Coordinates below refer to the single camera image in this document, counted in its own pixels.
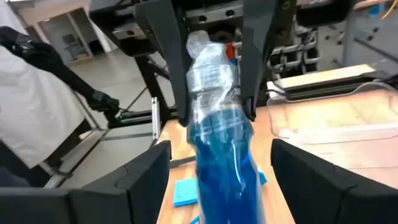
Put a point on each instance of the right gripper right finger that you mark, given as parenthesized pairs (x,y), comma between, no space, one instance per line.
(326,202)

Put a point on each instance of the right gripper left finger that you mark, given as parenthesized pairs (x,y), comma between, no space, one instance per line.
(93,205)

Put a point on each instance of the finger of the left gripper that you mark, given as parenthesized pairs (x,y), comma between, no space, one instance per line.
(174,62)
(255,46)

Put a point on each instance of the blue sponge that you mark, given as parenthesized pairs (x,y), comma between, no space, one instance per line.
(185,193)

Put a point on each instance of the grey dish brush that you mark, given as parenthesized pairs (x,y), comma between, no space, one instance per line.
(183,161)

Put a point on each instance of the blue dish brush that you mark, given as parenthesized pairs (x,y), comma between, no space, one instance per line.
(195,221)

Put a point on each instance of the blue dish soap bottle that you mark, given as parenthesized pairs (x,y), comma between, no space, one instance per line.
(224,155)

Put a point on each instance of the parts bin shelf rack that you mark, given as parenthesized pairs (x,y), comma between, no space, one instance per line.
(295,53)

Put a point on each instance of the shallow clear plastic tray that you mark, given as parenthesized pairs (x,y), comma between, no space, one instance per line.
(342,133)

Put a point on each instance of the person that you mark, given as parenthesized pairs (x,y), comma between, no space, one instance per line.
(31,109)

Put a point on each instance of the silver frame bracket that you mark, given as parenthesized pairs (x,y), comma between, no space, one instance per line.
(155,118)

